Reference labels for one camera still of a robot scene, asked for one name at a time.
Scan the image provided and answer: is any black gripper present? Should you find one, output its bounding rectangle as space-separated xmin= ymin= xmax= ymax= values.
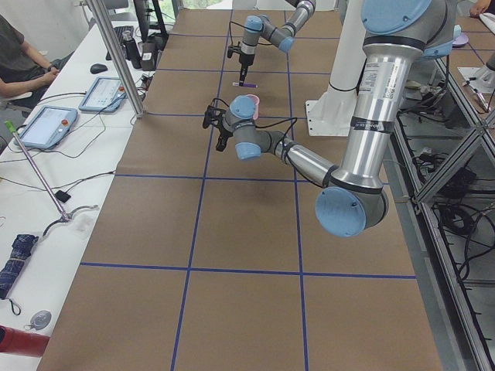
xmin=227 ymin=44 xmax=255 ymax=87
xmin=202 ymin=105 xmax=233 ymax=152

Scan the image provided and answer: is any purple highlighter pen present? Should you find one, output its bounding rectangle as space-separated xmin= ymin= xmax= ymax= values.
xmin=232 ymin=81 xmax=258 ymax=88

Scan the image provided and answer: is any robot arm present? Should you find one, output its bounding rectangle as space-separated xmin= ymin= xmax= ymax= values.
xmin=227 ymin=0 xmax=316 ymax=87
xmin=203 ymin=1 xmax=456 ymax=237

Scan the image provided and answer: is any pink mesh pen holder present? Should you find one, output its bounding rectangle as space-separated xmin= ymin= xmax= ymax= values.
xmin=247 ymin=94 xmax=260 ymax=120

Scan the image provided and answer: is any black box with label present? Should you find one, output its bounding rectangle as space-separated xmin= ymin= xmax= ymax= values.
xmin=141 ymin=36 xmax=166 ymax=71

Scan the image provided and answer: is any black computer monitor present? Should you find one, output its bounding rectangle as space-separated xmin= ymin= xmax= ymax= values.
xmin=132 ymin=0 xmax=169 ymax=43

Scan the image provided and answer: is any black water bottle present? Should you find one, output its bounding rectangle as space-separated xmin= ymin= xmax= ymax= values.
xmin=122 ymin=31 xmax=142 ymax=70

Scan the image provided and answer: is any far teach pendant tablet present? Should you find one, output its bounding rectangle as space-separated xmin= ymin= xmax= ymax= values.
xmin=78 ymin=77 xmax=126 ymax=113

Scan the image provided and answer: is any teach pendant tablet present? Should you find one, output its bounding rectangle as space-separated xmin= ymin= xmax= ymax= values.
xmin=78 ymin=77 xmax=126 ymax=113
xmin=20 ymin=106 xmax=78 ymax=149

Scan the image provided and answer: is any black computer mouse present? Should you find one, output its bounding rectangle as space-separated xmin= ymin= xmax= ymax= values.
xmin=90 ymin=63 xmax=108 ymax=74

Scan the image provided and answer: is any small black device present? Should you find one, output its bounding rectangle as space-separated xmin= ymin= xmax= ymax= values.
xmin=55 ymin=189 xmax=71 ymax=203

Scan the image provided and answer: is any near teach pendant tablet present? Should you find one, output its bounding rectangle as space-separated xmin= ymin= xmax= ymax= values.
xmin=20 ymin=106 xmax=78 ymax=149

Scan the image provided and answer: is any seated person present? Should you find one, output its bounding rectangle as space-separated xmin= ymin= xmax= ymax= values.
xmin=0 ymin=16 xmax=72 ymax=109

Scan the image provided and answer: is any metal rod with green tip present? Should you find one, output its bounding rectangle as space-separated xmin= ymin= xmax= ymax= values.
xmin=4 ymin=120 xmax=72 ymax=222

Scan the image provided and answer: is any folded blue umbrella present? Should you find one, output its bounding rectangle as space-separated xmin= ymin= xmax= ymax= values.
xmin=1 ymin=234 xmax=39 ymax=300

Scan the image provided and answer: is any round silver disc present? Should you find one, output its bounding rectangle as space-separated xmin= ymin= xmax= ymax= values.
xmin=29 ymin=310 xmax=52 ymax=331

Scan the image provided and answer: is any red cylinder bottle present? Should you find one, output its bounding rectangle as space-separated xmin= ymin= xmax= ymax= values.
xmin=1 ymin=325 xmax=50 ymax=357

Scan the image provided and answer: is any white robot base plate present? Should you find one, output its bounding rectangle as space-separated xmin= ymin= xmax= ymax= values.
xmin=306 ymin=100 xmax=354 ymax=137

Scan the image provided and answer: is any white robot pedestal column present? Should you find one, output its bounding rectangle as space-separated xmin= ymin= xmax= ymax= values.
xmin=327 ymin=0 xmax=366 ymax=107

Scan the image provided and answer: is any aluminium frame post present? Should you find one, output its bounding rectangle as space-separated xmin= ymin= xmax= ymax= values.
xmin=86 ymin=0 xmax=144 ymax=119

